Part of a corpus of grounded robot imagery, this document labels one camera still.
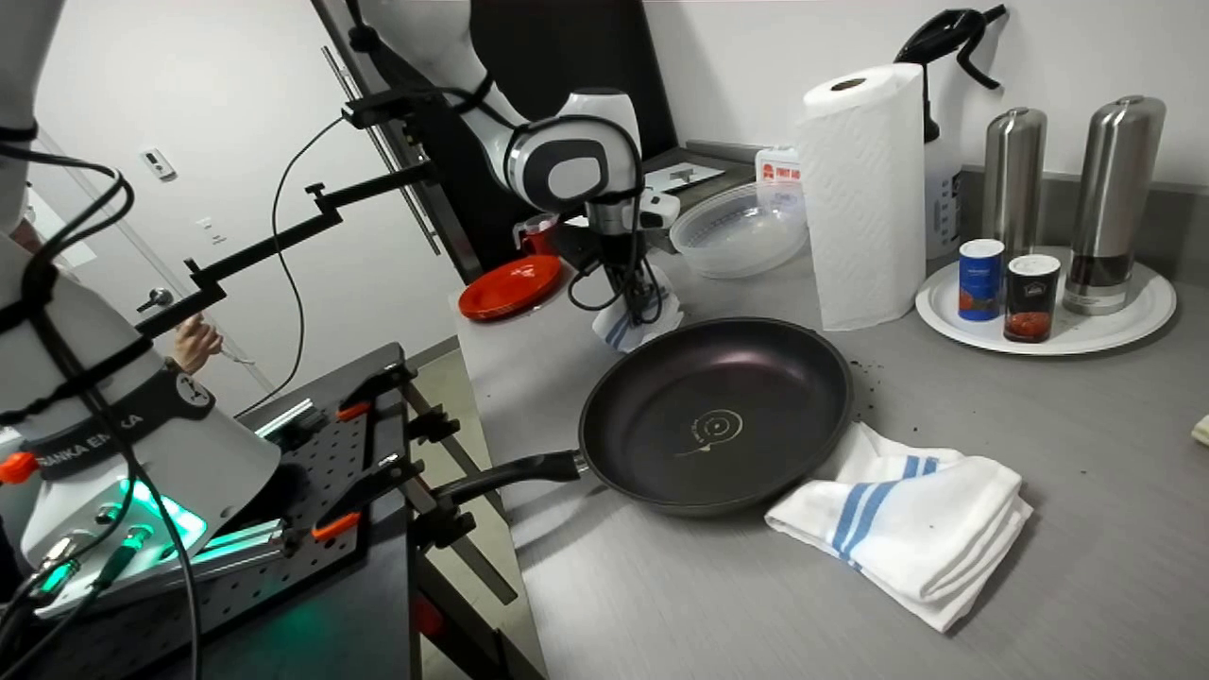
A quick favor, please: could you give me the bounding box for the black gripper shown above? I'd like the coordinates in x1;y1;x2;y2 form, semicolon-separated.
593;225;671;331

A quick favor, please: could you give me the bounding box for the white blue-striped towel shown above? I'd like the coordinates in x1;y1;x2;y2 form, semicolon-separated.
758;415;1036;637
590;296;690;360

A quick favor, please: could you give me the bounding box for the black jointed mount arm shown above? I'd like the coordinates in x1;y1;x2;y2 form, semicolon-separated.
127;74;521;342

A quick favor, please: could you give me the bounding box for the black nonstick frying pan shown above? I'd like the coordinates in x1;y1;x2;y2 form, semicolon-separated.
432;313;860;520

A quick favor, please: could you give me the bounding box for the white paper towel roll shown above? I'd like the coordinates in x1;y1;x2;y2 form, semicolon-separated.
792;62;933;335

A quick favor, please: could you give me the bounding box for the folded white blue-striped towel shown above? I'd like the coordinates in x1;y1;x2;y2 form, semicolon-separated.
758;415;1036;637

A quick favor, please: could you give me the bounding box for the person's bare hand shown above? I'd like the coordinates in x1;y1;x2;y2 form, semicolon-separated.
161;313;228;379

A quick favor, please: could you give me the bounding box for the large clear plastic bowl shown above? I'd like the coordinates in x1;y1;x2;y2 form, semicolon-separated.
662;177;812;288

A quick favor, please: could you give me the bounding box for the red plate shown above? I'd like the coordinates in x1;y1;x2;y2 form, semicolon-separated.
453;250;566;323

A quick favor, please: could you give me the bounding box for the black tilted board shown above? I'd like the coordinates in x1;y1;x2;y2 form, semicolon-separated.
312;0;678;288

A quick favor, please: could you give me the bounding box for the blue label spice jar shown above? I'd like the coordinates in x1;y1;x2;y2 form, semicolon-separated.
953;235;1010;323

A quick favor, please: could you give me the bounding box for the dark label spice jar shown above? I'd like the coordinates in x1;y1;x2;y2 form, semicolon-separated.
1002;250;1066;349

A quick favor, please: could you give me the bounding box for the short steel grinder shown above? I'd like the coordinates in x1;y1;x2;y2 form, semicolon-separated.
979;106;1051;262

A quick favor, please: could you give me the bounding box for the spray bottle with black head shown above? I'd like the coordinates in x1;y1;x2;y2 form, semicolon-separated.
891;4;1011;273

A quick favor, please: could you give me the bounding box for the white round plate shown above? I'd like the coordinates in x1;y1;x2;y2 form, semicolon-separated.
911;253;1181;364

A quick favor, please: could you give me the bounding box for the tall steel grinder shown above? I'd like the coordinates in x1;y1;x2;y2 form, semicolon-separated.
1059;90;1171;318

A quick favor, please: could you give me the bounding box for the orange round knob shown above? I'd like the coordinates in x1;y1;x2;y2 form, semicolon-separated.
0;446;44;491

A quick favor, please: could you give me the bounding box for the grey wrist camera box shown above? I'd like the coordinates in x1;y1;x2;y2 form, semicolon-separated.
634;186;688;235

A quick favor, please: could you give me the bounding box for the orange handled black clamp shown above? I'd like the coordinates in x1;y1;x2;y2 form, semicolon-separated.
328;360;464;446
307;446;483;555

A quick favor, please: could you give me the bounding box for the thin black hanging cable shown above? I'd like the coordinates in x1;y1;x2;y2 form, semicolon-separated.
265;109;352;381

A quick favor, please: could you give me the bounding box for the white wall thermostat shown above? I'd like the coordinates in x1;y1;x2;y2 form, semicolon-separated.
141;143;182;186

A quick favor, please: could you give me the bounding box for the black cable bundle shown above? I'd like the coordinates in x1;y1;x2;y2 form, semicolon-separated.
0;130;206;680

